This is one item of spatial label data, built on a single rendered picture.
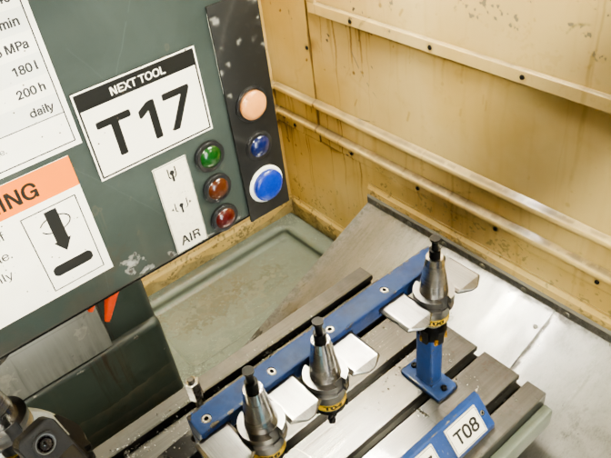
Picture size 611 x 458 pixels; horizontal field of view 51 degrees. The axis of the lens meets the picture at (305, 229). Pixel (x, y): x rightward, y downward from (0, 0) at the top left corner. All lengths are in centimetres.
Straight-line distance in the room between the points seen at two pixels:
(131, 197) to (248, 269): 153
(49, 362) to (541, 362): 102
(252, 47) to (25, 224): 21
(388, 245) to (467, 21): 64
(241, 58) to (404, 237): 121
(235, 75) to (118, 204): 13
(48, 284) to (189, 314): 144
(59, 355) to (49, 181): 98
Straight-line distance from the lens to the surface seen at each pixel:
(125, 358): 154
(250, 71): 53
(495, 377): 131
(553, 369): 146
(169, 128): 50
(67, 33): 45
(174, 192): 53
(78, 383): 153
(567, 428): 143
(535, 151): 133
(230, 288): 198
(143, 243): 54
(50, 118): 46
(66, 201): 49
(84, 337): 143
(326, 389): 88
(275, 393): 90
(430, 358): 121
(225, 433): 88
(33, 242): 49
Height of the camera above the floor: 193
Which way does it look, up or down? 39 degrees down
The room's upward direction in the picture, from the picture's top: 8 degrees counter-clockwise
